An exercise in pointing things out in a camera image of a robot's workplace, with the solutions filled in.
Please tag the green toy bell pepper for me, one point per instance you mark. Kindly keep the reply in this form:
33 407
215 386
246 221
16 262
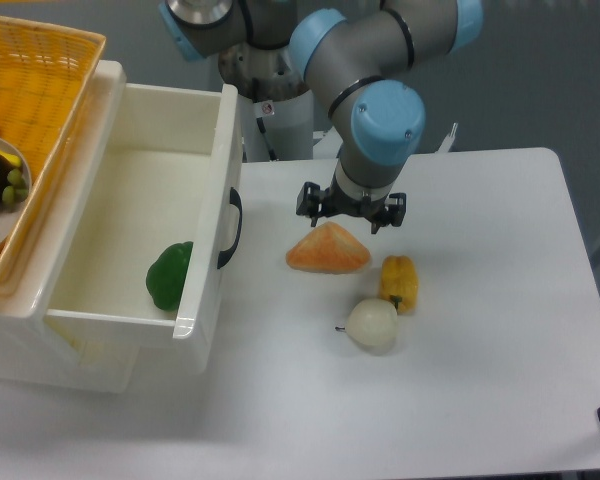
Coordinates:
165 278

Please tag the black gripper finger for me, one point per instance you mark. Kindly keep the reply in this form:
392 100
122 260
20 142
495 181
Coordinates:
309 202
391 213

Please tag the yellow woven basket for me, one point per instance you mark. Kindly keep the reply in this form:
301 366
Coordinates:
45 72

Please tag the white drawer cabinet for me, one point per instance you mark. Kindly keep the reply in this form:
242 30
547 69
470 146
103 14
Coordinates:
25 355

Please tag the orange triangular toy bread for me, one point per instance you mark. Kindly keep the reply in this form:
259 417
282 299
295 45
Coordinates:
330 249

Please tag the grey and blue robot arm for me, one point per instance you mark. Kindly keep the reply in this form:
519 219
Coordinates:
349 66

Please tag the yellow toy bell pepper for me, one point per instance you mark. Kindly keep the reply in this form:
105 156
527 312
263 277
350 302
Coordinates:
399 283

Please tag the yellow toy fruit piece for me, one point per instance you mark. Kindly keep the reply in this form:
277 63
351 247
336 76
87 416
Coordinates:
0 152

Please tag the white drawer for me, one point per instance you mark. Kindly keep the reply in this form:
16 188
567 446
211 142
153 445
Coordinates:
169 174
94 365

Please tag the white metal bracket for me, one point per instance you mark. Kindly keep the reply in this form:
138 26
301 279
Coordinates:
328 143

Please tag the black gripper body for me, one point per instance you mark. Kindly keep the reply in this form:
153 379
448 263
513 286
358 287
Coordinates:
337 202

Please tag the white top drawer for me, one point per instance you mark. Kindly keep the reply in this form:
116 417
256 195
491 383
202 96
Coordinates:
169 174

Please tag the white lower drawer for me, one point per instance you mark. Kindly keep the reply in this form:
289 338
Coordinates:
94 365

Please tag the white toy pear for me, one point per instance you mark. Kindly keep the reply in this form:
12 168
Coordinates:
373 325

